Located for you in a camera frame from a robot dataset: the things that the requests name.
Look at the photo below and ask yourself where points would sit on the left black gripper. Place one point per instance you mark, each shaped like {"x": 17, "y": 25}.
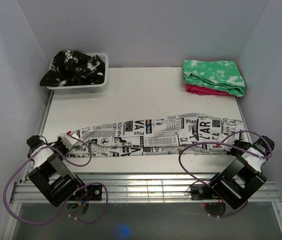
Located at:
{"x": 60, "y": 141}

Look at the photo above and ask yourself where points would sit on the newspaper print trousers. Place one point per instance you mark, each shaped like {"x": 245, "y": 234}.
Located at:
{"x": 164, "y": 136}

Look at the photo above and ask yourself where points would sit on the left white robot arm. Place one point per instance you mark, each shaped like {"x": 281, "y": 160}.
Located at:
{"x": 50, "y": 174}

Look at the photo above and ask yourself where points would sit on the aluminium rail frame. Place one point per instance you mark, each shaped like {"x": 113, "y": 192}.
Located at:
{"x": 125, "y": 187}

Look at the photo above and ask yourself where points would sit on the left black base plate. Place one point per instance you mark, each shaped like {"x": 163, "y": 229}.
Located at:
{"x": 90, "y": 193}

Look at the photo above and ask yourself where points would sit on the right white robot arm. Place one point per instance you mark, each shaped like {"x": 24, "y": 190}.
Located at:
{"x": 243, "y": 177}

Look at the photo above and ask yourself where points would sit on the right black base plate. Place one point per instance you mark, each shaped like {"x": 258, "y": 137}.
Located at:
{"x": 203, "y": 192}

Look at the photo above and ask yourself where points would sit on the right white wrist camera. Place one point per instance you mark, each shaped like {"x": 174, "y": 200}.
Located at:
{"x": 226, "y": 140}

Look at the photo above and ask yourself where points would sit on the black white patterned garment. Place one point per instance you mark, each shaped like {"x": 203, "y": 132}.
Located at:
{"x": 72, "y": 68}

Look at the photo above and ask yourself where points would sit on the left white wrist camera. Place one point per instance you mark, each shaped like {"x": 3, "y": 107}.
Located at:
{"x": 70, "y": 140}

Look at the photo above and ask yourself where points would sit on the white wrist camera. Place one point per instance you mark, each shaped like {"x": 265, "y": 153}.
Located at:
{"x": 226, "y": 140}
{"x": 70, "y": 140}

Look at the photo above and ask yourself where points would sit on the green white folded trousers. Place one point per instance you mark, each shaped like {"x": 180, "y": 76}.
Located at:
{"x": 222, "y": 76}

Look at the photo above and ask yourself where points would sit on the pink folded trousers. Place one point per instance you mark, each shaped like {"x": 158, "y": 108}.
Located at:
{"x": 203, "y": 91}

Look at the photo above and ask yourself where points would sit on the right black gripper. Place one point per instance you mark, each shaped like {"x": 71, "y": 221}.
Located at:
{"x": 236, "y": 142}

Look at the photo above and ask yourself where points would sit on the white plastic basket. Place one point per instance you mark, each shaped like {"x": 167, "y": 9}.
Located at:
{"x": 84, "y": 89}

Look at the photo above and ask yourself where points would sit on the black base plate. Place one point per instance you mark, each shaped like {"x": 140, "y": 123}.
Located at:
{"x": 90, "y": 193}
{"x": 203, "y": 192}

